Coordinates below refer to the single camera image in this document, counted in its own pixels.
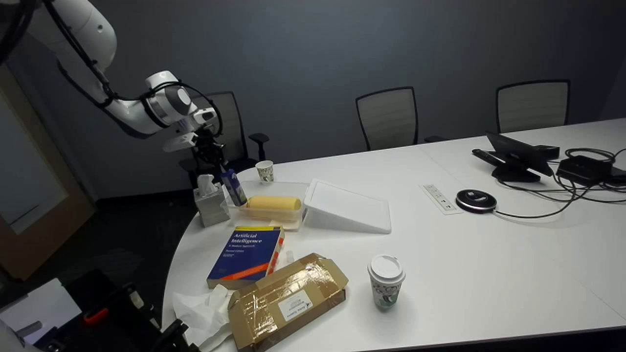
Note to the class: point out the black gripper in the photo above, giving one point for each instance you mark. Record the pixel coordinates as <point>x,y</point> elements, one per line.
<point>209,149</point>

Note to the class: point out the blue bottle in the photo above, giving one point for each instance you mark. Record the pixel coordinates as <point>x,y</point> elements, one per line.
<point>236,190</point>

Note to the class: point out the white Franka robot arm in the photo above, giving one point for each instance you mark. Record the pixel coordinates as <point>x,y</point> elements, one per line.
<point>80,26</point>

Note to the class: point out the small open paper cup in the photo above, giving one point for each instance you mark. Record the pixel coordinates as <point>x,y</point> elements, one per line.
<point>265,171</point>

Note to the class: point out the clear plastic storage bin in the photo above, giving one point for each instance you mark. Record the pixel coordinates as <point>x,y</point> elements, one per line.
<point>265,224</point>

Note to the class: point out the open brown cardboard box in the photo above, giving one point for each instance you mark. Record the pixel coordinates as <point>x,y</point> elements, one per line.
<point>287,302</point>

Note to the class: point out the grey tissue box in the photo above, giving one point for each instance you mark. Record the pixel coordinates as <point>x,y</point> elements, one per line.
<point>211,204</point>

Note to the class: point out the mesh office chair with armrest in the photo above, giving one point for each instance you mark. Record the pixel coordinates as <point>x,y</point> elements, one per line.
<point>232,128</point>

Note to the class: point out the blue book with orange stripe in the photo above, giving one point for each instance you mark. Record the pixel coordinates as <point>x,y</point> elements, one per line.
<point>246,255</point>

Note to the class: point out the crumpled white tissue paper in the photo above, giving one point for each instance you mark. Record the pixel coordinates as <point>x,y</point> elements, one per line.
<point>207,314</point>

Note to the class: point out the red and black equipment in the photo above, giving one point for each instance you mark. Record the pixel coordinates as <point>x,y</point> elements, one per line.
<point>125,306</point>

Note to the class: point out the mesh back office chair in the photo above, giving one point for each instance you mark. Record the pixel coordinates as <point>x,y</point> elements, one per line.
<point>389,118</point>
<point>533,104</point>

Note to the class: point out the wooden framed glass door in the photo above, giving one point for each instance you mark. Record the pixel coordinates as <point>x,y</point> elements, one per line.
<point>60,222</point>

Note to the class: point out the lidded paper coffee cup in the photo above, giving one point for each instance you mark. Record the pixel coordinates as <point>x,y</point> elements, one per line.
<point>387,284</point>

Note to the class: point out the white remote control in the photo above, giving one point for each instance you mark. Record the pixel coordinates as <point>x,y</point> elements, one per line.
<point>442,198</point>

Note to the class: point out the white paper sheet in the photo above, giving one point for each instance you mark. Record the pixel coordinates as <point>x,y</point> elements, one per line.
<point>37,314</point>

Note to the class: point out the black power adapter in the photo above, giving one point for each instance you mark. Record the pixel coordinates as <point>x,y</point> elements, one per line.
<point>584,169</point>

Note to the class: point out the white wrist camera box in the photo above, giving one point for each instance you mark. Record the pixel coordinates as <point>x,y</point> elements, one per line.
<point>179,142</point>

